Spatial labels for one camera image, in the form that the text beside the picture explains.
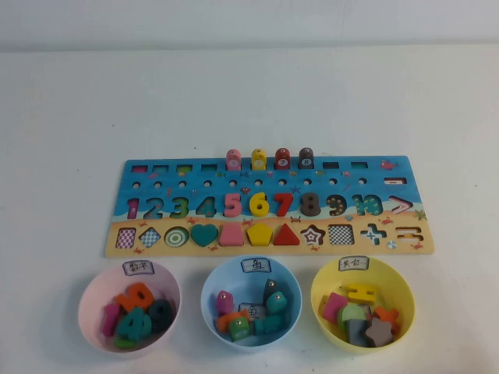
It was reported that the teal fish peg piece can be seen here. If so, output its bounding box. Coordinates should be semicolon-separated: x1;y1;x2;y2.
265;291;288;316
252;314;283;336

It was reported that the grey star piece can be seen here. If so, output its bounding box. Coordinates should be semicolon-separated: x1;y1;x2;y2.
364;316;395;348

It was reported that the yellow number six piece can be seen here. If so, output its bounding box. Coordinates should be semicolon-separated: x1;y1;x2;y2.
249;192;270;217

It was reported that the colourful wooden puzzle board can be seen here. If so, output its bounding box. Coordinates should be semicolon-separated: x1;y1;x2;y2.
104;155;437;258

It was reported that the green fish peg piece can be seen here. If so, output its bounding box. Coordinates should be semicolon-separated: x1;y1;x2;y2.
228;317;250;343

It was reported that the pink fish peg piece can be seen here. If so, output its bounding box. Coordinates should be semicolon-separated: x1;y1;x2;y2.
225;148;242;171

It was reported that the magenta number one piece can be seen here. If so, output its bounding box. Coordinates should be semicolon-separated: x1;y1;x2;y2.
101;303;121;336

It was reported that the red number seven piece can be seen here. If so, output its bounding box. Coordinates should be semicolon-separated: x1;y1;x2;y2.
272;192;294;217

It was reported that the pink number five piece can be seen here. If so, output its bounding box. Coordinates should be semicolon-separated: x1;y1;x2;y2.
223;192;244;218

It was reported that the paper label on pink bowl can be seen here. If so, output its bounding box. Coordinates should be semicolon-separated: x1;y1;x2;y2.
122;260;154;277

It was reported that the green round piece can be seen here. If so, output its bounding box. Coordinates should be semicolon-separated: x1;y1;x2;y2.
336;302;366;331

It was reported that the yellow pentagon piece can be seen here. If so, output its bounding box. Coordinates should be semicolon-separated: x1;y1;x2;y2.
246;224;274;247

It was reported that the yellow fish peg piece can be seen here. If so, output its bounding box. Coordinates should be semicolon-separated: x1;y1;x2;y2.
250;148;267;171

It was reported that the loose paper label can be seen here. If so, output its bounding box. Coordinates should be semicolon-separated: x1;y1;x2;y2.
238;302;267;321

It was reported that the pink plastic bowl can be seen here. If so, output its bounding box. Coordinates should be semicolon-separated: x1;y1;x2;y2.
77;260;182;354

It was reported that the teal heart piece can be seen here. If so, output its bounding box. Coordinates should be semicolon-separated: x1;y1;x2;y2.
189;224;219;248

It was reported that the dark grey fish peg piece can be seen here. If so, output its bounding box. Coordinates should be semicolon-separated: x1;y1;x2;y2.
262;278;281;303

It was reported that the red triangle piece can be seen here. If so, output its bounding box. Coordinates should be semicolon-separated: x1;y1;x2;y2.
272;223;301;247

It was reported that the paper label on blue bowl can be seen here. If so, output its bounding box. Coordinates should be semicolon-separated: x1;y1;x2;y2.
241;257;273;273

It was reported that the dark grey block piece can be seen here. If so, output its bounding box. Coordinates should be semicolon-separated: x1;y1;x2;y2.
346;318;370;345

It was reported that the magenta fish peg piece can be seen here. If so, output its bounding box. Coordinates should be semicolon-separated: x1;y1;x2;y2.
215;290;235;317

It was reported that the blue plastic bowl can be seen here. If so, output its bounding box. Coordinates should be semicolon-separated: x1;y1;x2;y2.
200;256;303;348

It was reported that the dark number nine piece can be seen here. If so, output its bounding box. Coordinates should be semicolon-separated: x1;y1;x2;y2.
147;298;175;333

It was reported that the paper label on yellow bowl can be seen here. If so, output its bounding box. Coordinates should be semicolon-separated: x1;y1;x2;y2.
338;256;370;271

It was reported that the teal number four piece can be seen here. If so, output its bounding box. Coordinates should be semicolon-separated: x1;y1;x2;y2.
115;307;152;340

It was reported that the red fish peg piece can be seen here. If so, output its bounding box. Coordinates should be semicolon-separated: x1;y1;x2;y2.
274;147;291;171

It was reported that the pink square piece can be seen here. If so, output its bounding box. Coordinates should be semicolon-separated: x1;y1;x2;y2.
321;291;349;323

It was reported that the pink trapezoid piece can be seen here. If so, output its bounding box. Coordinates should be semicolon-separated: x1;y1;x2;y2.
218;224;246;247

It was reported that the orange fish peg piece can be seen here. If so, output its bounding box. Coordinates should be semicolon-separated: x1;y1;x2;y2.
216;311;250;333

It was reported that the orange plus sign piece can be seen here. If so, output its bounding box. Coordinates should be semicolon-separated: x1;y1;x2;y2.
372;305;402;335

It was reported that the orange number piece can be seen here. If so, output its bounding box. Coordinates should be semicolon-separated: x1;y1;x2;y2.
115;282;154;312

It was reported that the brown number eight piece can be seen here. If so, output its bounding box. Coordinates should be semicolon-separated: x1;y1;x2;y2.
299;192;321;217

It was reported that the brown fish peg piece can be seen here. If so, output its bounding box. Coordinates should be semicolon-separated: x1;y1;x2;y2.
298;147;315;170

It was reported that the yellow plastic bowl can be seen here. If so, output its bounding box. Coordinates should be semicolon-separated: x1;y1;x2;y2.
310;256;416;355

